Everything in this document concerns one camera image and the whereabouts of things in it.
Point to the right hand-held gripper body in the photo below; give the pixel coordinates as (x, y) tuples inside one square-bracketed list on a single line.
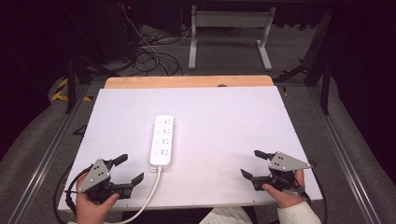
[(286, 162)]

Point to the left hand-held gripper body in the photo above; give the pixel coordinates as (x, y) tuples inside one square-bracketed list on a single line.
[(93, 177)]

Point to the white power strip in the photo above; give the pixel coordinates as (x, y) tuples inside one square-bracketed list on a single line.
[(162, 146)]

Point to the person's left hand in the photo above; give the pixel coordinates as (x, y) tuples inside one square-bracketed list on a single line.
[(88, 211)]

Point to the person's right hand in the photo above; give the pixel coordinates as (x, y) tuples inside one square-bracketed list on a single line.
[(289, 200)]

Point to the person's white clothing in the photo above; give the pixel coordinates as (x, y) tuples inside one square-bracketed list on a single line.
[(227, 217)]

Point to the yellow black floor tape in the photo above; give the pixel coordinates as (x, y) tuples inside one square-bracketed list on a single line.
[(60, 90)]

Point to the black metal stand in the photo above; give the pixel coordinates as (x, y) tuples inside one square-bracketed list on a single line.
[(72, 81), (320, 59)]

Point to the aluminium floor rail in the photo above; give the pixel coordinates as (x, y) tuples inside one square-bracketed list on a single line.
[(46, 155), (339, 155)]

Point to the white metal desk frame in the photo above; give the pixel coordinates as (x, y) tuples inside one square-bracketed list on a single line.
[(230, 19)]

